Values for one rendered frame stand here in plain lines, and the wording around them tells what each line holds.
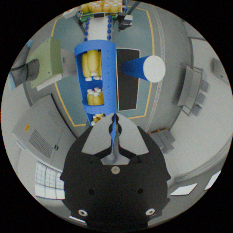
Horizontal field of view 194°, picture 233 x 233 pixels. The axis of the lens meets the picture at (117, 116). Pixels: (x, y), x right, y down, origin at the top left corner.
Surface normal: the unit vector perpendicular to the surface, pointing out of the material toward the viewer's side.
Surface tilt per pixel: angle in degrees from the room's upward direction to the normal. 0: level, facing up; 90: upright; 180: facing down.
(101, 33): 0
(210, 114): 90
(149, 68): 0
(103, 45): 24
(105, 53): 29
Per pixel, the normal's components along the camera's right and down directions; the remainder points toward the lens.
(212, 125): -0.98, 0.14
